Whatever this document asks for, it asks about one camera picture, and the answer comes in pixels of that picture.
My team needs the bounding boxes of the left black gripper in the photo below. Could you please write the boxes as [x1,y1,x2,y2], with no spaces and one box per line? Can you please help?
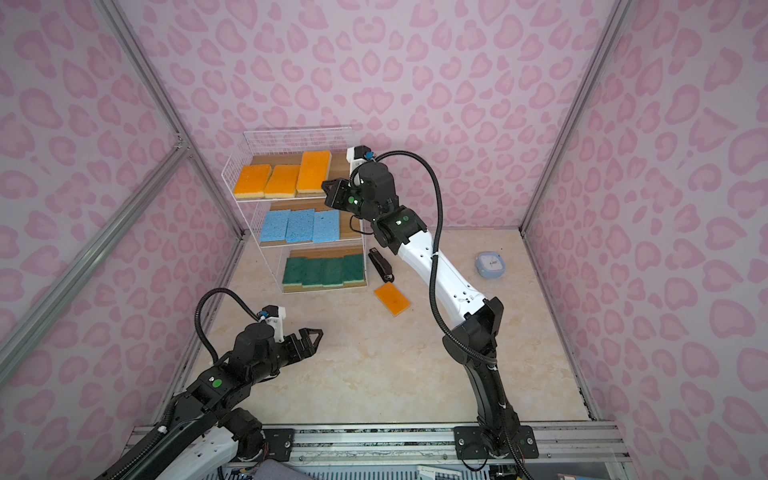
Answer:
[251,325,324,387]

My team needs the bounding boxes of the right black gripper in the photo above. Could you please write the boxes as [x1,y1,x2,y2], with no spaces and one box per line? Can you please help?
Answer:
[320,177,383,224]

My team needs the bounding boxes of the orange sponge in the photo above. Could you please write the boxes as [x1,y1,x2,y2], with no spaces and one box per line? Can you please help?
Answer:
[264,165,300,199]
[374,282,411,317]
[296,150,332,195]
[233,164,272,200]

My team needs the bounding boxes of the blue sponge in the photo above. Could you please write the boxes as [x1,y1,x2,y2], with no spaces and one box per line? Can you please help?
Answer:
[259,210,291,243]
[285,209,315,244]
[312,210,340,243]

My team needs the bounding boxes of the green sponge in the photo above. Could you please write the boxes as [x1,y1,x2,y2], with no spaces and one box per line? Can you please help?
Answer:
[342,254,366,286]
[282,257,308,288]
[302,258,328,289]
[323,257,346,288]

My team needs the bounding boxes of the orange sponge back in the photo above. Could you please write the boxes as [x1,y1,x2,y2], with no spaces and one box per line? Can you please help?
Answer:
[374,282,411,317]

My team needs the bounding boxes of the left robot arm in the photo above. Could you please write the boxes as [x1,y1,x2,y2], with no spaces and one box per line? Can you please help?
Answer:
[100,287,323,479]

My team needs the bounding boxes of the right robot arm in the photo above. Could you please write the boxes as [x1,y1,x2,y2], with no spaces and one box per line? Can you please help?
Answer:
[322,145,539,466]

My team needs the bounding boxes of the black stapler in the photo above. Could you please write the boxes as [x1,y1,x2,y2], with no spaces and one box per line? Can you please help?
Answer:
[368,248,395,283]

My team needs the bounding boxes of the light blue round container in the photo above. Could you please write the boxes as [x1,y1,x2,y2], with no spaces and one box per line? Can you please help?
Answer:
[475,252,506,279]

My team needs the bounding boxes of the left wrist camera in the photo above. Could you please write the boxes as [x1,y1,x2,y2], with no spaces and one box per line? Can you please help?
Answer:
[257,305,287,343]

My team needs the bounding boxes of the white wire wooden shelf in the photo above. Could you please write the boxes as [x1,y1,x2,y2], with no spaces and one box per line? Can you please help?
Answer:
[222,126,368,293]

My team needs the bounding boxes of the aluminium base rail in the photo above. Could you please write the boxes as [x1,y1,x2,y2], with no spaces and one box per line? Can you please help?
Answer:
[119,419,637,480]

